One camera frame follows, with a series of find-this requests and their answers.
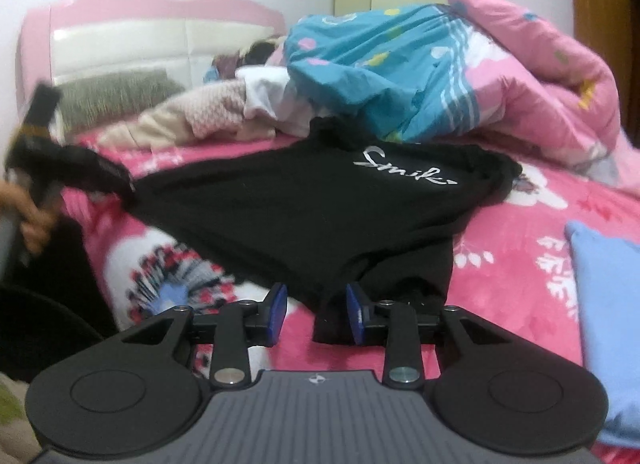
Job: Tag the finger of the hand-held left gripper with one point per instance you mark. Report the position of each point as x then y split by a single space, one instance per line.
117 181

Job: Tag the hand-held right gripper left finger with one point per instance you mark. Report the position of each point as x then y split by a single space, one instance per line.
277 314

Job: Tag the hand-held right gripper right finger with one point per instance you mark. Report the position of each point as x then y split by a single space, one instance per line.
356 314

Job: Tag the black t-shirt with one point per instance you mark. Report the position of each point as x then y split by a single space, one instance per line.
300 219

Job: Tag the person's left hand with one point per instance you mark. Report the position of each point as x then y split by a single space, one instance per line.
37 229

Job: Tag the beige garment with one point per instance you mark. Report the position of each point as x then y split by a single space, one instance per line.
155 126

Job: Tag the green leaf-patterned pillow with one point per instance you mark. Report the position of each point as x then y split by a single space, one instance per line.
115 96

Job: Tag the checked fuzzy garment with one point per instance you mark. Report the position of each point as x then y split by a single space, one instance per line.
215 104

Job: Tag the pink and white headboard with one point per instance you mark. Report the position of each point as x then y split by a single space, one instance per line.
125 39

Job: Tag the pink floral blanket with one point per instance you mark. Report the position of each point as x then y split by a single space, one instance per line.
500 269

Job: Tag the white garment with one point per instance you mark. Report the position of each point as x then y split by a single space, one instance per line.
265 94

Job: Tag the blue and pink quilt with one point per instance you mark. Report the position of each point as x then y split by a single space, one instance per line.
400 69

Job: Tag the folded light blue shirt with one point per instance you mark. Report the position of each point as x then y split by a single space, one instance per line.
605 319

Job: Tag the green shaggy rug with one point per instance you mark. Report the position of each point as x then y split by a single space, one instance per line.
10 409

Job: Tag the brown wooden door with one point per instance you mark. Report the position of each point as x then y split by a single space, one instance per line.
600 19

